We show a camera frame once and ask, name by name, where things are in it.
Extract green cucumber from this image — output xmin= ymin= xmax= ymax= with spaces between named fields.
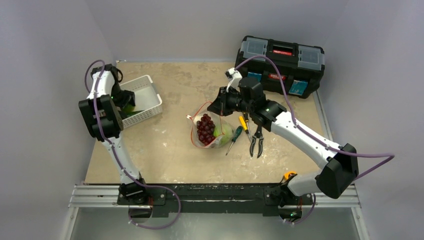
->
xmin=118 ymin=104 xmax=143 ymax=119

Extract red grape bunch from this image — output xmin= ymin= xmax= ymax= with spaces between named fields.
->
xmin=195 ymin=113 xmax=215 ymax=146

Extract clear zip bag orange zipper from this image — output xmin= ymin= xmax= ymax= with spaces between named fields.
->
xmin=186 ymin=101 xmax=236 ymax=149

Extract green cabbage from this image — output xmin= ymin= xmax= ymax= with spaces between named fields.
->
xmin=213 ymin=123 xmax=235 ymax=148

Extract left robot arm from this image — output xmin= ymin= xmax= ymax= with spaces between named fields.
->
xmin=78 ymin=64 xmax=149 ymax=205

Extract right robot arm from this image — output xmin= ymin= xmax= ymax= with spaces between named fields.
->
xmin=207 ymin=77 xmax=359 ymax=204

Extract black yellow screwdriver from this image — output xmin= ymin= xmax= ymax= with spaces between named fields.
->
xmin=242 ymin=112 xmax=249 ymax=123

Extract white perforated basket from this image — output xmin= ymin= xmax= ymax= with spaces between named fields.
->
xmin=120 ymin=74 xmax=163 ymax=129

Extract black pliers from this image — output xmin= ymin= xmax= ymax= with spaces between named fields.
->
xmin=249 ymin=125 xmax=264 ymax=158

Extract black toolbox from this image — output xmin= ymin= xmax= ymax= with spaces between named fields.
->
xmin=235 ymin=35 xmax=325 ymax=99

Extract yellow tape measure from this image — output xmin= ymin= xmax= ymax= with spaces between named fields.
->
xmin=283 ymin=171 xmax=297 ymax=181

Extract yellow handled tool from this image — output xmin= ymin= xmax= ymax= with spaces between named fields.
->
xmin=239 ymin=116 xmax=252 ymax=141

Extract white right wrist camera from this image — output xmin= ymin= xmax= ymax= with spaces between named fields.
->
xmin=225 ymin=67 xmax=243 ymax=92

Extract green handled screwdriver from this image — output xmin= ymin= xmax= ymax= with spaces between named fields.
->
xmin=225 ymin=125 xmax=244 ymax=156

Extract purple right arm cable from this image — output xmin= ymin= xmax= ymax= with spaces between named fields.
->
xmin=233 ymin=54 xmax=396 ymax=181

